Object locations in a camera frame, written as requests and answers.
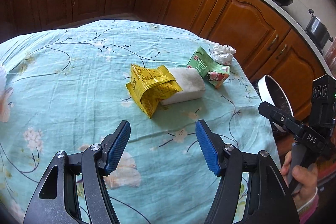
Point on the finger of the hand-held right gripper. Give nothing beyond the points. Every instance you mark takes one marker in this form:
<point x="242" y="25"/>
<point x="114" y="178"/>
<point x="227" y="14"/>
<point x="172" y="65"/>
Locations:
<point x="278" y="117"/>

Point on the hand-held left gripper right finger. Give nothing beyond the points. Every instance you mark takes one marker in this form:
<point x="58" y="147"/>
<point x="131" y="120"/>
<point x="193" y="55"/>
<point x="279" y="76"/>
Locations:
<point x="207" y="150"/>

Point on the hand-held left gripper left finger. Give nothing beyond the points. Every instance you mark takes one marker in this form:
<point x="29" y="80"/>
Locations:
<point x="118" y="148"/>

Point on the white bin with black bag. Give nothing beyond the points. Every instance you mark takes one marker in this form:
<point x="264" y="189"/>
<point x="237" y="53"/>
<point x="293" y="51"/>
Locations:
<point x="263" y="87"/>

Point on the yellow snack bag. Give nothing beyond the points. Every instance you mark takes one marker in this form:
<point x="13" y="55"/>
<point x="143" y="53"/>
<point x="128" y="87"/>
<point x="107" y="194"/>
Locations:
<point x="149" y="82"/>

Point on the person's right forearm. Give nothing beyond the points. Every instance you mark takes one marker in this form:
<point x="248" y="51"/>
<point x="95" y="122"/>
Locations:
<point x="307" y="209"/>

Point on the person's right hand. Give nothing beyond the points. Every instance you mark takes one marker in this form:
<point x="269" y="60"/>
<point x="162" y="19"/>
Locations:
<point x="305" y="179"/>

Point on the white foam block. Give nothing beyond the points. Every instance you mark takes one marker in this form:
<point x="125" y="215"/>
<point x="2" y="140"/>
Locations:
<point x="189" y="85"/>

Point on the light green floral tablecloth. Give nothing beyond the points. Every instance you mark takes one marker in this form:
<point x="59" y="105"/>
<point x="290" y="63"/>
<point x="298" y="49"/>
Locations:
<point x="78" y="82"/>

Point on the green drink carton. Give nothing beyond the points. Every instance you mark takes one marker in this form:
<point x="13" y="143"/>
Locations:
<point x="207" y="67"/>

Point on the crumpled white tissue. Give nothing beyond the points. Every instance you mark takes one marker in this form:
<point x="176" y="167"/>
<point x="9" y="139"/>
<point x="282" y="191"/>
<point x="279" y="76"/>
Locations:
<point x="223" y="53"/>

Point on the grey cooking pot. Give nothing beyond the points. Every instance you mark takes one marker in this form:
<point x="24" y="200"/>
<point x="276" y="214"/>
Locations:
<point x="319" y="29"/>

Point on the wooden kitchen base cabinets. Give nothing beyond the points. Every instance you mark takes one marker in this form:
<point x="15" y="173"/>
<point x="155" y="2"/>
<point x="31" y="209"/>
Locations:
<point x="183" y="3"/>

